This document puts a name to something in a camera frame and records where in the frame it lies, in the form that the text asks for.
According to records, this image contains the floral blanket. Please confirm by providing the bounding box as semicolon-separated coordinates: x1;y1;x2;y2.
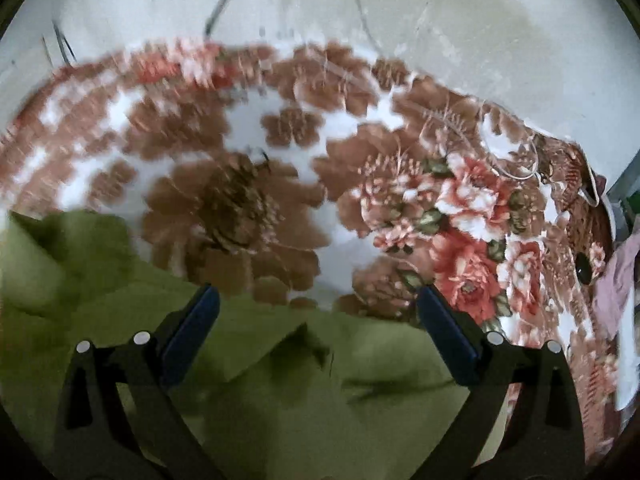
0;35;621;466

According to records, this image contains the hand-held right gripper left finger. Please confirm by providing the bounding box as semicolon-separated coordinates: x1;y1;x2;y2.
52;284;223;480

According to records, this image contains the pink cloth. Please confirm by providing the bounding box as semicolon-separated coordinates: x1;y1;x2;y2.
592;237;640;346

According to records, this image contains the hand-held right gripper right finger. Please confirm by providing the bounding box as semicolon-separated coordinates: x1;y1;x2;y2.
410;285;588;480

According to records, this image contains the green hooded jacket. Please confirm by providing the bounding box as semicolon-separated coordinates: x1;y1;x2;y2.
0;210;493;480

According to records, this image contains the white cable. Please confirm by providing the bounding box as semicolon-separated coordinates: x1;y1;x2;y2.
480;100;601;208

